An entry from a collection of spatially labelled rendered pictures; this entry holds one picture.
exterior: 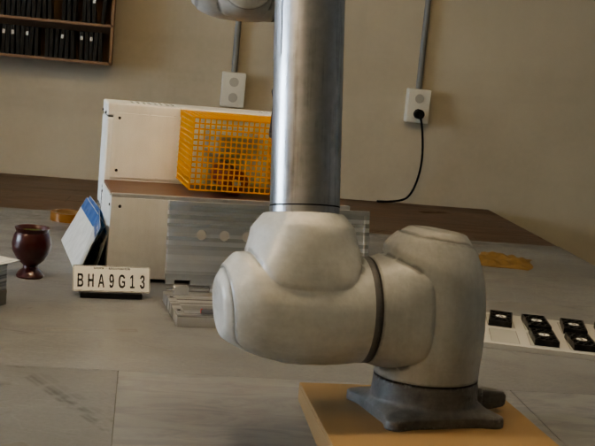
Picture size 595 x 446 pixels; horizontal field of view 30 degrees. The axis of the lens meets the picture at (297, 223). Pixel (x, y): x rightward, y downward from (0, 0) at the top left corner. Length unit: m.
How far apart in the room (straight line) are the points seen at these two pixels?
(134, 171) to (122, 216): 0.24
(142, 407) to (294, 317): 0.32
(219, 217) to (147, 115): 0.43
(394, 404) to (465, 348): 0.13
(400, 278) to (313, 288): 0.13
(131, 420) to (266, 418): 0.20
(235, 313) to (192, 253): 0.85
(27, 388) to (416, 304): 0.62
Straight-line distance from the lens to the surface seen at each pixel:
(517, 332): 2.36
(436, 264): 1.56
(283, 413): 1.72
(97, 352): 1.96
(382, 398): 1.62
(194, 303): 2.27
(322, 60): 1.56
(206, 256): 2.34
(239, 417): 1.69
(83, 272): 2.35
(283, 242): 1.51
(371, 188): 4.20
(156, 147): 2.69
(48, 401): 1.71
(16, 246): 2.46
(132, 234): 2.48
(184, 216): 2.32
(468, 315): 1.59
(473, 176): 4.29
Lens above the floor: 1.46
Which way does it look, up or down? 9 degrees down
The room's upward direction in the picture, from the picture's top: 5 degrees clockwise
